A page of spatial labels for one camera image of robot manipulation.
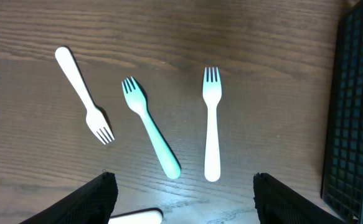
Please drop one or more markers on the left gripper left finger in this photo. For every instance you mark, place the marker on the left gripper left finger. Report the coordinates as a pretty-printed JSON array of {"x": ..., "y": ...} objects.
[{"x": 92, "y": 203}]

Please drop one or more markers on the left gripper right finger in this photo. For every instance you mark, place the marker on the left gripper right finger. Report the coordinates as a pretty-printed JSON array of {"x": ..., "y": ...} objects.
[{"x": 276, "y": 203}]

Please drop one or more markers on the black plastic basket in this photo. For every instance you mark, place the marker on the black plastic basket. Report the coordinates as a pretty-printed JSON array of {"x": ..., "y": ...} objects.
[{"x": 342, "y": 186}]

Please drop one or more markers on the white fork far left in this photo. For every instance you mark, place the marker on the white fork far left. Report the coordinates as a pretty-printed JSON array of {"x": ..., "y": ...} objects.
[{"x": 95, "y": 119}]

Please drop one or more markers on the mint green plastic fork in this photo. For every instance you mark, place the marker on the mint green plastic fork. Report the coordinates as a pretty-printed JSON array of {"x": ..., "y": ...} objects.
[{"x": 137, "y": 102}]

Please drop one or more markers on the white fork near basket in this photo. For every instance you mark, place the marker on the white fork near basket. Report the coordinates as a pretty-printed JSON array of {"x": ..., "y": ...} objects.
[{"x": 212, "y": 93}]

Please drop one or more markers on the white utensil handle lower left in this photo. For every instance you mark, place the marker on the white utensil handle lower left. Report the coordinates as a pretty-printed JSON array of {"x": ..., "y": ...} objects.
[{"x": 139, "y": 217}]

